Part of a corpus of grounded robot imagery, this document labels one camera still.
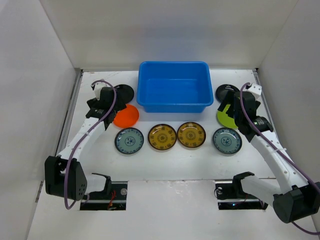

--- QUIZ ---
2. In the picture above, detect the yellow patterned plate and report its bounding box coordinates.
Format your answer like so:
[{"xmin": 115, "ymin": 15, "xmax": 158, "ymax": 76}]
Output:
[
  {"xmin": 147, "ymin": 123, "xmax": 177, "ymax": 151},
  {"xmin": 177, "ymin": 121, "xmax": 207, "ymax": 149}
]

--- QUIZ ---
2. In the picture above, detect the black plate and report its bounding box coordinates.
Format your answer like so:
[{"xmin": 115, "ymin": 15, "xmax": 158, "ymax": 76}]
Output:
[
  {"xmin": 114, "ymin": 84, "xmax": 135, "ymax": 104},
  {"xmin": 215, "ymin": 84, "xmax": 240, "ymax": 103}
]

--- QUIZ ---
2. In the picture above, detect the orange plate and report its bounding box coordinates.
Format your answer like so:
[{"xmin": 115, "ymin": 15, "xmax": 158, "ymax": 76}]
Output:
[{"xmin": 113, "ymin": 104, "xmax": 140, "ymax": 129}]

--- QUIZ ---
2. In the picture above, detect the blue floral plate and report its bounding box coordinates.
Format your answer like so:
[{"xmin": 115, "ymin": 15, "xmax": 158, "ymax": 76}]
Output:
[
  {"xmin": 212, "ymin": 127, "xmax": 243, "ymax": 155},
  {"xmin": 114, "ymin": 127, "xmax": 144, "ymax": 155}
]

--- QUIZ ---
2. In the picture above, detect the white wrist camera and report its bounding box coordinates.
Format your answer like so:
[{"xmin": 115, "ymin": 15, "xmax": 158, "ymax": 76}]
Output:
[
  {"xmin": 91, "ymin": 82, "xmax": 107, "ymax": 100},
  {"xmin": 245, "ymin": 83, "xmax": 262, "ymax": 99}
]

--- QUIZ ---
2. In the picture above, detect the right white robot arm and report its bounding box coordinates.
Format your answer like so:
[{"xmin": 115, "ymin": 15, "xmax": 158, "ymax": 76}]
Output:
[{"xmin": 218, "ymin": 89, "xmax": 320, "ymax": 224}]

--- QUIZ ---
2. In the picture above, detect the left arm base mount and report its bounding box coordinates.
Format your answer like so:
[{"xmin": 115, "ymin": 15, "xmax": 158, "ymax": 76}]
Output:
[{"xmin": 79, "ymin": 181, "xmax": 128, "ymax": 211}]

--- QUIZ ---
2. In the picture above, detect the blue plastic bin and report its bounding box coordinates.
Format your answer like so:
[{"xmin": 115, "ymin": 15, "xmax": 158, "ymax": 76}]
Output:
[{"xmin": 136, "ymin": 61, "xmax": 214, "ymax": 113}]

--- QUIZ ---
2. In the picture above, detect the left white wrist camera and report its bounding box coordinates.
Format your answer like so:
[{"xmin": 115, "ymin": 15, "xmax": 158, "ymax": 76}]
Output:
[{"xmin": 91, "ymin": 82, "xmax": 107, "ymax": 100}]

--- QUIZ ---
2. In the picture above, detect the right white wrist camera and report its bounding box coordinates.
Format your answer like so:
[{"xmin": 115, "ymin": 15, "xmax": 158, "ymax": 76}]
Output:
[{"xmin": 245, "ymin": 83, "xmax": 262, "ymax": 99}]

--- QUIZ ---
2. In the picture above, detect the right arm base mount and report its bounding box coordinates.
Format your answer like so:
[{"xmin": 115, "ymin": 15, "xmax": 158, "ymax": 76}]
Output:
[{"xmin": 213, "ymin": 180, "xmax": 268, "ymax": 211}]

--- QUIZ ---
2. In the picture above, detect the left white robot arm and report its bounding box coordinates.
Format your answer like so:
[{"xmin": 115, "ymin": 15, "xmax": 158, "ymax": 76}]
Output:
[{"xmin": 44, "ymin": 83, "xmax": 134, "ymax": 202}]

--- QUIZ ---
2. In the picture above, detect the lime green plate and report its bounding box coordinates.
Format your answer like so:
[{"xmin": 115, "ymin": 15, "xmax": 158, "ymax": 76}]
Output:
[{"xmin": 217, "ymin": 104, "xmax": 238, "ymax": 129}]

